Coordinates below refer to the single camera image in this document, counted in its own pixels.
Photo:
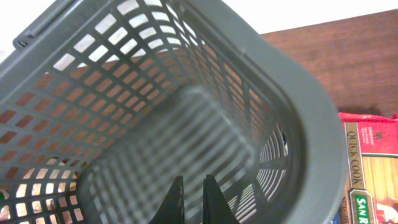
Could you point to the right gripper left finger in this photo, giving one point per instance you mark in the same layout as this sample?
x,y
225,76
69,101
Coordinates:
x,y
171,210

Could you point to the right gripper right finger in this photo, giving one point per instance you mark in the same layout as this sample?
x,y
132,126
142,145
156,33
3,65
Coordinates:
x,y
215,208

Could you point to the red spaghetti packet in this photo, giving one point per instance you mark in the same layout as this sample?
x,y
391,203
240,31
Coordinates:
x,y
370,195

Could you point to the grey plastic basket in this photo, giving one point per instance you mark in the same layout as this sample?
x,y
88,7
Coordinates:
x,y
105,102

